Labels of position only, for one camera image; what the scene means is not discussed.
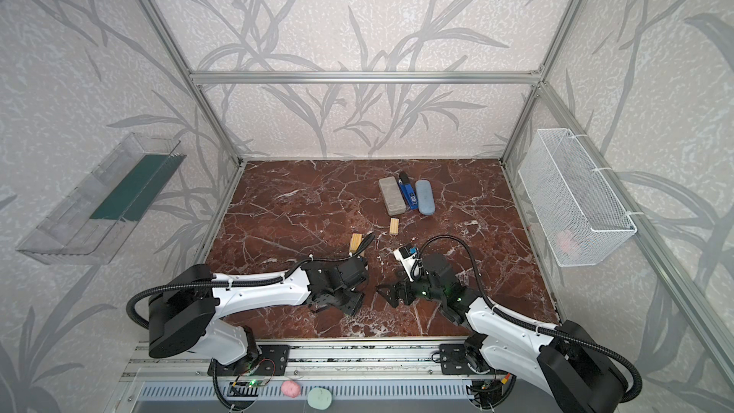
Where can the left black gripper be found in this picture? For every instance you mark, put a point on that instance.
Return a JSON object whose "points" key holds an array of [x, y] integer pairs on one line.
{"points": [[342, 296]]}

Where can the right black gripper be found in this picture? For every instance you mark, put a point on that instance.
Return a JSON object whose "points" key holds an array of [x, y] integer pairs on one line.
{"points": [[404, 291]]}

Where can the ribbed wood block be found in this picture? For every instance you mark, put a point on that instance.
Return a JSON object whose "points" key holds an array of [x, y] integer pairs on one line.
{"points": [[394, 226]]}

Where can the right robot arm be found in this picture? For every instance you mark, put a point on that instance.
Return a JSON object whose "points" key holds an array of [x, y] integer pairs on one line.
{"points": [[560, 360]]}

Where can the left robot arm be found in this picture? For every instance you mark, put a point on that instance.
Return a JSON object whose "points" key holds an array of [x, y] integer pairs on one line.
{"points": [[188, 314]]}

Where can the grey glasses case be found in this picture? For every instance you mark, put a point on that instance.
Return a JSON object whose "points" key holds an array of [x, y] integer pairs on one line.
{"points": [[392, 197]]}

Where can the light blue glasses case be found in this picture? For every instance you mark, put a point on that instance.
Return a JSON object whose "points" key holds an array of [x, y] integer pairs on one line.
{"points": [[426, 201]]}

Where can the pink putty blob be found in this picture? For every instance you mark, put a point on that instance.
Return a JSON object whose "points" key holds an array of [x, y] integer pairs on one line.
{"points": [[291, 389]]}

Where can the pale green putty blob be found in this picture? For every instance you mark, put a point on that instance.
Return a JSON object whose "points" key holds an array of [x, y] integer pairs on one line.
{"points": [[320, 398]]}

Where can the pink object in basket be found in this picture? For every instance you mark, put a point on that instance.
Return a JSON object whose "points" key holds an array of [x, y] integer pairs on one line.
{"points": [[568, 244]]}

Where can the aluminium mounting rail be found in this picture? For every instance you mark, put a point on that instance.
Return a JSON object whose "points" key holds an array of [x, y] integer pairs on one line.
{"points": [[313, 359]]}

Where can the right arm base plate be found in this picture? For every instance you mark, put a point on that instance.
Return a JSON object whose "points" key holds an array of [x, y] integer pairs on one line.
{"points": [[453, 360]]}

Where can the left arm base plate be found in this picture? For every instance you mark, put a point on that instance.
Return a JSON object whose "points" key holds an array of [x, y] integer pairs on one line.
{"points": [[264, 358]]}

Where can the white wire basket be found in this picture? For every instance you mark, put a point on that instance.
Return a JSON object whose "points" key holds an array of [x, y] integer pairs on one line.
{"points": [[570, 193]]}

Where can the clear plastic wall tray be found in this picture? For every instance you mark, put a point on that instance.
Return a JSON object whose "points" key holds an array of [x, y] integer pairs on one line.
{"points": [[93, 222]]}

